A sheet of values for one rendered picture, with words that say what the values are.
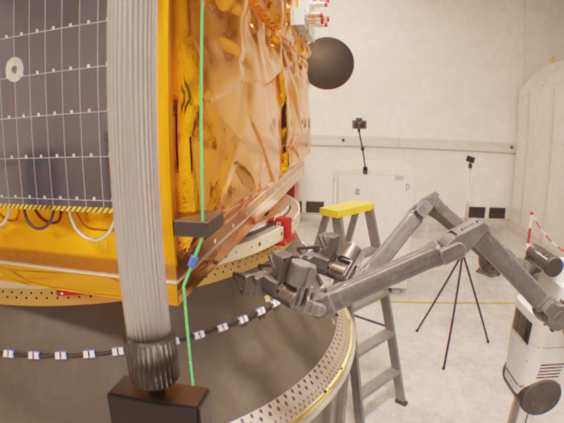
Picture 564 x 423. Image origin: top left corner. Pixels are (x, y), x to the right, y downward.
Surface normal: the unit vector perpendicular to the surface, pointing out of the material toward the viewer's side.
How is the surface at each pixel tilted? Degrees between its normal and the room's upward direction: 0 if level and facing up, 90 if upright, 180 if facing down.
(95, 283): 90
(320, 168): 90
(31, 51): 90
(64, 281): 90
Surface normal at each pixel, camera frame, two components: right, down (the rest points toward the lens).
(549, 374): -0.10, 0.38
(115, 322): 0.33, -0.28
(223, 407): 0.54, -0.31
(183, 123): 0.63, 0.22
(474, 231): -0.07, 0.16
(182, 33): 0.80, 0.04
